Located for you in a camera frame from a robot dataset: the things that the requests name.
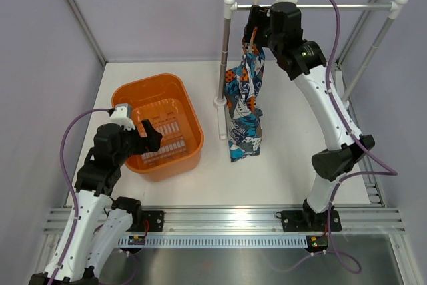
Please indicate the white slotted cable duct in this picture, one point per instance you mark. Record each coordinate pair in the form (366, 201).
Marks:
(213, 241)

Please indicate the orange plastic basket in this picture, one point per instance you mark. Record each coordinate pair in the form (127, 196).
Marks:
(163, 100)

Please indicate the silver white clothes rack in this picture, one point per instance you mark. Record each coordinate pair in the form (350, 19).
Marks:
(393, 8)

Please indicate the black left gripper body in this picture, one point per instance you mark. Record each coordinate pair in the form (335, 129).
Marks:
(133, 143)

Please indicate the colourful patterned shorts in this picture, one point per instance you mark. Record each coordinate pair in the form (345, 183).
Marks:
(242, 87)

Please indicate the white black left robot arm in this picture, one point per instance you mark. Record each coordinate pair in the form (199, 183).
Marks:
(98, 222)

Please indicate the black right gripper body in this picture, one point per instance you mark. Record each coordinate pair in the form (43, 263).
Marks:
(263, 27)

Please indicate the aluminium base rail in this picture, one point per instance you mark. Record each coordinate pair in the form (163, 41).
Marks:
(263, 220)

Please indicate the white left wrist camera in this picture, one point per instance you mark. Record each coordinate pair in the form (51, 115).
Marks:
(121, 115)

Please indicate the wooden clothes hanger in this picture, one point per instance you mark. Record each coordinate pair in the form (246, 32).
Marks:
(253, 34)

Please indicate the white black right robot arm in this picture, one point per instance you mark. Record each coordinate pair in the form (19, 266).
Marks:
(278, 28)

